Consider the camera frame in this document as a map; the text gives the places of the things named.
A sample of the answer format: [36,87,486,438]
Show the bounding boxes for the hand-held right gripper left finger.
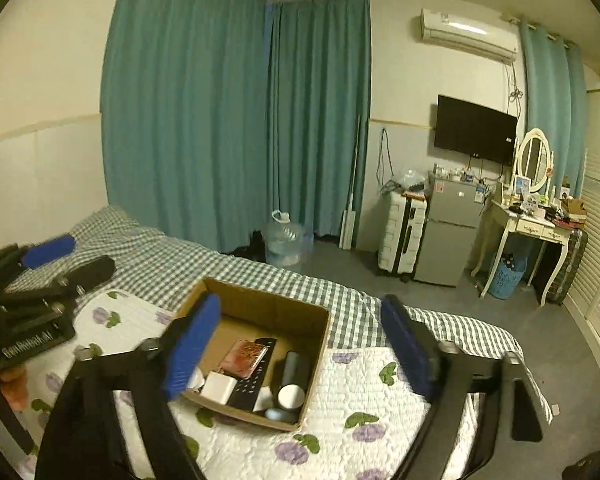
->
[34,292,223,480]

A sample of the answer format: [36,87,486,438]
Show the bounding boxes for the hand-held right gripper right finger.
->
[380,294,546,480]

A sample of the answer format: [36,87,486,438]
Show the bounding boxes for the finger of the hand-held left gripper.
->
[20,233,77,270]
[55,255,117,292]

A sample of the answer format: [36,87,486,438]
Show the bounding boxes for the white square adapter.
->
[200,370,238,405]

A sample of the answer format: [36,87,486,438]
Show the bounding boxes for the pink phone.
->
[221,339,267,380]

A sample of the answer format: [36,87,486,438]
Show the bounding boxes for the black strip white marks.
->
[227,337,279,411]

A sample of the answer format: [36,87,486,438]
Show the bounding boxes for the cardboard box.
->
[172,276,331,433]

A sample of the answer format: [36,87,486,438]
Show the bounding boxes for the white soap box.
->
[255,385,281,411]

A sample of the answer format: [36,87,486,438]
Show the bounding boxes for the black cylinder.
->
[280,351,312,391]

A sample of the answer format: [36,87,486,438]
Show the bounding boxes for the person's left hand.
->
[0,364,27,417]

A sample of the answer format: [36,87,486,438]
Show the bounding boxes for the white floral quilt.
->
[10,290,481,480]

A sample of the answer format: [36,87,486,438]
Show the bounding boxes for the bed with checked sheet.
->
[5,205,553,423]

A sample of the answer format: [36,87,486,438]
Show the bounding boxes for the dark cloth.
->
[230,230,267,262]

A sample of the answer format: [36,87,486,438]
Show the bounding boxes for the white hard suitcase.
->
[377,192,427,281]

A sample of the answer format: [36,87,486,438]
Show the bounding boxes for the blue plastic basket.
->
[492,255,528,301]

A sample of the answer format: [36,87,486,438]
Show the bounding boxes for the small grey fridge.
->
[414,172,488,288]

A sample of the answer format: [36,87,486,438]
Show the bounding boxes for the white mop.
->
[341,115,363,250]

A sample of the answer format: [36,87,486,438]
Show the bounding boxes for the clear water jug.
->
[265,210,315,268]

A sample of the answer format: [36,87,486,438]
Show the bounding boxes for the clear plastic bag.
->
[395,169,428,193]

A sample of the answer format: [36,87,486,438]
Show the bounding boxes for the white dressing table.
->
[472,195,588,306]

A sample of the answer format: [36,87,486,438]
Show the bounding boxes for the wide green curtain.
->
[100,0,276,253]

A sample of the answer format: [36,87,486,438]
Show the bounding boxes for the dark suitcase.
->
[545,227,589,306]

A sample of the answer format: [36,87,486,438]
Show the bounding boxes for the white oval mirror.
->
[514,128,553,193]

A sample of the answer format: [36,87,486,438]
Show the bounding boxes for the narrow green curtain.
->
[266,0,372,248]

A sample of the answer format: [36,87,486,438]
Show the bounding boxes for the green curtain beside wardrobe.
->
[517,17,588,201]

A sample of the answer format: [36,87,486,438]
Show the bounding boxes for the white air conditioner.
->
[420,8,521,65]

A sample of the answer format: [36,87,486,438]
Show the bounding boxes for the hanging wall cables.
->
[377,127,396,196]

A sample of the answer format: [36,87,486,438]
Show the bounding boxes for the black wall television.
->
[434,94,519,166]

